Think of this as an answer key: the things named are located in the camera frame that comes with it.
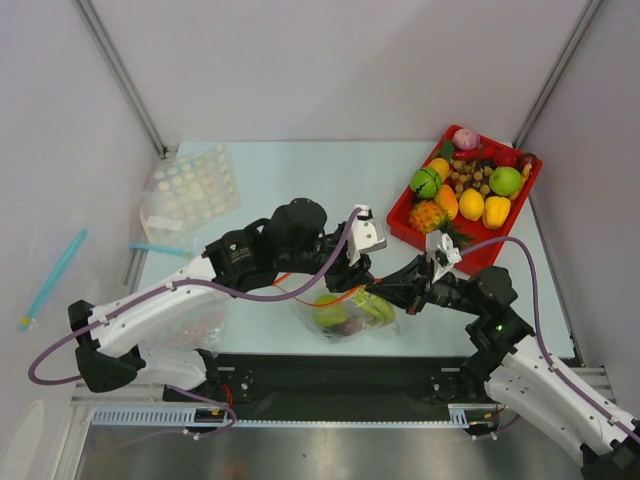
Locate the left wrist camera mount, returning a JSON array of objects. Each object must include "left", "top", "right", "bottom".
[{"left": 346, "top": 204, "right": 387, "bottom": 267}]

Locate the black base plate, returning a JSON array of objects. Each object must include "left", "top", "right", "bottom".
[{"left": 194, "top": 354, "right": 494, "bottom": 423}]

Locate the toy pineapple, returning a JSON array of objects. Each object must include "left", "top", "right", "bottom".
[{"left": 408, "top": 200, "right": 473, "bottom": 249}]

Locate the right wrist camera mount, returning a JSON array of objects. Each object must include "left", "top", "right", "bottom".
[{"left": 425, "top": 230, "right": 462, "bottom": 283}]

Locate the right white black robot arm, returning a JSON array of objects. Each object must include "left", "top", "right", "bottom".
[{"left": 366, "top": 255, "right": 639, "bottom": 479}]

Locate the clear bag with teal zipper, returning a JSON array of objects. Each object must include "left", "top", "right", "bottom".
[{"left": 14, "top": 227, "right": 131, "bottom": 361}]

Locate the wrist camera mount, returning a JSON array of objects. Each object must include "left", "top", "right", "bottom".
[
  {"left": 425, "top": 230, "right": 462, "bottom": 283},
  {"left": 346, "top": 204, "right": 387, "bottom": 267}
]

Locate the green toy watermelon ball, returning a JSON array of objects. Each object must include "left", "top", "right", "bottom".
[{"left": 409, "top": 167, "right": 443, "bottom": 200}]

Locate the green toy apple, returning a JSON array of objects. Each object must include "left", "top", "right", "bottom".
[{"left": 489, "top": 167, "right": 522, "bottom": 197}]

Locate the green toy pear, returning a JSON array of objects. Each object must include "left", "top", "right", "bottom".
[{"left": 312, "top": 294, "right": 348, "bottom": 328}]

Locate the bag of white round stickers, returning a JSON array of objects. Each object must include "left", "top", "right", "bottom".
[{"left": 140, "top": 144, "right": 240, "bottom": 231}]

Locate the red toy chili pepper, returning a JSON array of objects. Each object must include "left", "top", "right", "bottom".
[{"left": 452, "top": 144, "right": 498, "bottom": 162}]

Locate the yellow toy bell pepper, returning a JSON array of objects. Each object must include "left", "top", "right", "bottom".
[{"left": 482, "top": 196, "right": 511, "bottom": 229}]

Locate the clear bag with orange zipper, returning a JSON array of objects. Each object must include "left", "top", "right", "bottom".
[{"left": 285, "top": 280, "right": 410, "bottom": 343}]

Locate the orange toy fruit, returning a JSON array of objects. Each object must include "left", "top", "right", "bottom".
[{"left": 428, "top": 157, "right": 450, "bottom": 182}]

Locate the pink toy onion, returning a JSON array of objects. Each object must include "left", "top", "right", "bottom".
[{"left": 452, "top": 128, "right": 480, "bottom": 151}]

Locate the dark red toy fruit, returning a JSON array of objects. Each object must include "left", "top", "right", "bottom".
[{"left": 517, "top": 152, "right": 539, "bottom": 171}]

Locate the red plastic tray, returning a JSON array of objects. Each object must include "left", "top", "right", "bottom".
[{"left": 387, "top": 125, "right": 543, "bottom": 249}]

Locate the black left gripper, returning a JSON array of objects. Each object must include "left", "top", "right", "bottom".
[{"left": 277, "top": 221, "right": 375, "bottom": 293}]

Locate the yellow toy lemon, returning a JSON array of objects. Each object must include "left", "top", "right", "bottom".
[{"left": 458, "top": 188, "right": 485, "bottom": 221}]

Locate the toy green onion leek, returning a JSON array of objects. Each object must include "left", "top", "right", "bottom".
[{"left": 351, "top": 290, "right": 396, "bottom": 325}]

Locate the clear bag teal zipper table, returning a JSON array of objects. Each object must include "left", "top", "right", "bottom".
[{"left": 129, "top": 242, "right": 192, "bottom": 259}]

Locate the orange toy mango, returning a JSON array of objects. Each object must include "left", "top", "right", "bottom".
[{"left": 434, "top": 184, "right": 459, "bottom": 220}]

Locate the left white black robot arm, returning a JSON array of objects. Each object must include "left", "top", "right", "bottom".
[{"left": 68, "top": 198, "right": 386, "bottom": 400}]

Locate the brown toy mushrooms cluster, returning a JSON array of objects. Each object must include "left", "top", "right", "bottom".
[{"left": 448, "top": 159, "right": 495, "bottom": 195}]

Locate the white slotted cable duct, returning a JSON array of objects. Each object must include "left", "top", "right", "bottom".
[{"left": 92, "top": 406, "right": 231, "bottom": 427}]

